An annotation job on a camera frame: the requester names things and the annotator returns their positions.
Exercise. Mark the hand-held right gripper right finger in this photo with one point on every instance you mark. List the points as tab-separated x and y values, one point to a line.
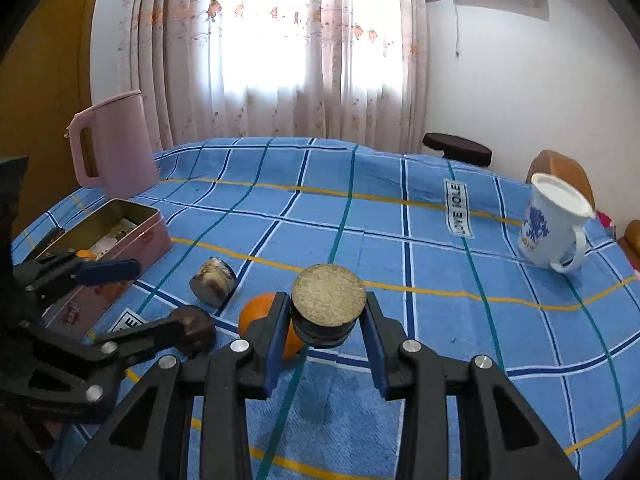
372	345

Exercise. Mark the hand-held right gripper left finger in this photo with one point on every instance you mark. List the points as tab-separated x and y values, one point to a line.
277	345

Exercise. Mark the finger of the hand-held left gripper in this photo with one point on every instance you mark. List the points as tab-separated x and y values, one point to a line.
107	271
150	335

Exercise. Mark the orange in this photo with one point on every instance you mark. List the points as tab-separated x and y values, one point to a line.
86	255
255	320

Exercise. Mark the dark brown round fruit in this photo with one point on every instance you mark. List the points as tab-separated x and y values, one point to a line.
202	337

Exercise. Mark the pink tin box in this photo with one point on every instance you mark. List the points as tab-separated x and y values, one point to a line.
150	240

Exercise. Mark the round cork-topped disc block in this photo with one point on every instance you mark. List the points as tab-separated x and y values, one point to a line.
327	290

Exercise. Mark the printed paper leaflet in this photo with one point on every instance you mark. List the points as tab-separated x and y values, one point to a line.
117	235

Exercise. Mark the pink electric kettle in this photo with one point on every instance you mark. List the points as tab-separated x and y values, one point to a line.
125	145

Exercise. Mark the blue plaid tablecloth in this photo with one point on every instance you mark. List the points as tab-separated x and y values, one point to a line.
350	210

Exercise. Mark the wooden door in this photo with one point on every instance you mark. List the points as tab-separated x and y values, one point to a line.
40	85

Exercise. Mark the white mug with blue print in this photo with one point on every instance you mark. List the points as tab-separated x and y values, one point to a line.
542	230

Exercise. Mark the dark round stool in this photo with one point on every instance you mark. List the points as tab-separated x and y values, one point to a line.
457	147

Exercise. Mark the pink floral cushion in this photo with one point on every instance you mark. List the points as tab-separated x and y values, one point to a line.
605	220

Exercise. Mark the sheer floral curtain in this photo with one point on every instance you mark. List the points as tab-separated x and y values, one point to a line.
275	60

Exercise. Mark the brown leather sofa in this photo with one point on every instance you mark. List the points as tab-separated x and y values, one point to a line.
630	240

